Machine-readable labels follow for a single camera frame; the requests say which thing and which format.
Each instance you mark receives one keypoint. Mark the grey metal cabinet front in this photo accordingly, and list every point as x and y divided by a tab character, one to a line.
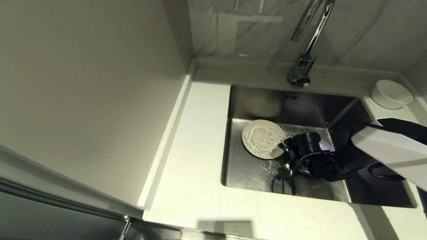
50	213

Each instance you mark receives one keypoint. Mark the small white bowl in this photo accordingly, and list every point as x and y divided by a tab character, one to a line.
391	95

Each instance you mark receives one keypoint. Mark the beige round plate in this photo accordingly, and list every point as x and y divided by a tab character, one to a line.
262	138

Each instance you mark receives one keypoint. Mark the chrome gooseneck faucet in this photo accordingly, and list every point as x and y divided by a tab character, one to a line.
302	71

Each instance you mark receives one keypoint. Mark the lilac round plate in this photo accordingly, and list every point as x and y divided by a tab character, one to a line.
325	146

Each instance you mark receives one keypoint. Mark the stainless steel sink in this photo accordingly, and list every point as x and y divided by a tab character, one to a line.
247	173

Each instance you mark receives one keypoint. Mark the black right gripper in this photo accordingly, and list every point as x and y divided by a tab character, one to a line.
310	156

